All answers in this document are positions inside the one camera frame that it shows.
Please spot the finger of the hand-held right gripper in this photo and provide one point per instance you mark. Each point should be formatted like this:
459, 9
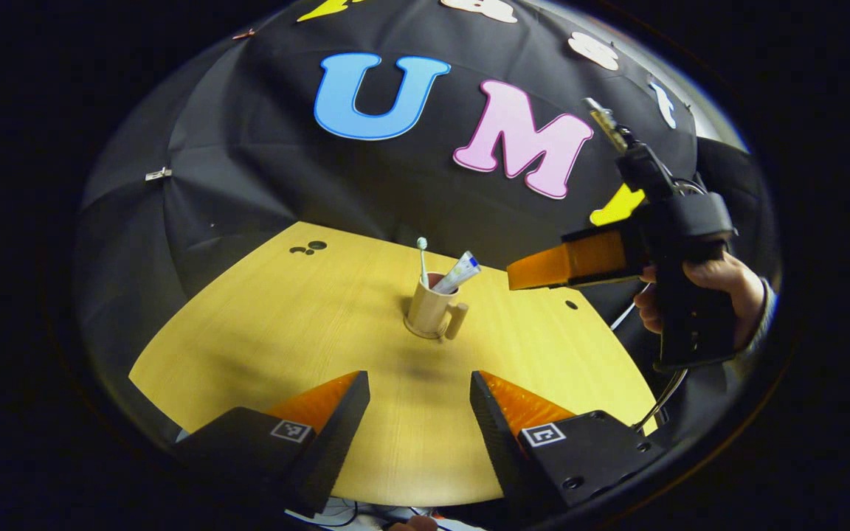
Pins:
572, 262

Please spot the white toothbrush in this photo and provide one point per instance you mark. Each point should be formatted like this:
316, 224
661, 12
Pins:
423, 265

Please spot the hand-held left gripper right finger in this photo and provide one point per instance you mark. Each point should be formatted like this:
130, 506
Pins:
495, 442

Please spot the red cloth clip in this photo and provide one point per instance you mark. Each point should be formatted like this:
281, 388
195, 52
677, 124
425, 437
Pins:
244, 34

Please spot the silver cloth clip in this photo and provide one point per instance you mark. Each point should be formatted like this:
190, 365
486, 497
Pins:
159, 175

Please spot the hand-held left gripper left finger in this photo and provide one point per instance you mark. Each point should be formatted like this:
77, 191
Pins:
340, 435

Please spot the black backdrop cloth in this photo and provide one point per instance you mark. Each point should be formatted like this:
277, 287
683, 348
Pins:
263, 162

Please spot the white toothpaste tube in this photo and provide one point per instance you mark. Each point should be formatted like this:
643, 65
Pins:
458, 273

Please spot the wooden desktop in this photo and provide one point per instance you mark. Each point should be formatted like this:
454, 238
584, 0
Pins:
285, 346

